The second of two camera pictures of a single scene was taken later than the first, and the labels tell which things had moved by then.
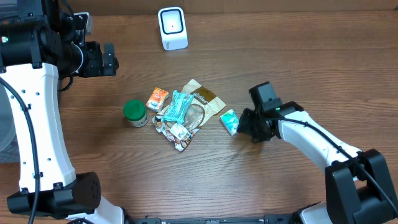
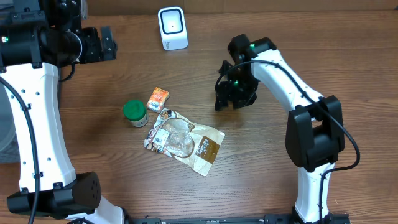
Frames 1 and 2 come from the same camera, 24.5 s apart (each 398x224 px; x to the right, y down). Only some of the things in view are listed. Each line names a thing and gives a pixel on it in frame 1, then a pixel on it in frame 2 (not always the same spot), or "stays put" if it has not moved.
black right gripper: [246, 129] → [227, 95]
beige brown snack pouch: [204, 104] → [175, 135]
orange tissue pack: [157, 99] stays put
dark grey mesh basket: [9, 147] stays put
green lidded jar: [135, 112] stays put
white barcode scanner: [173, 28] stays put
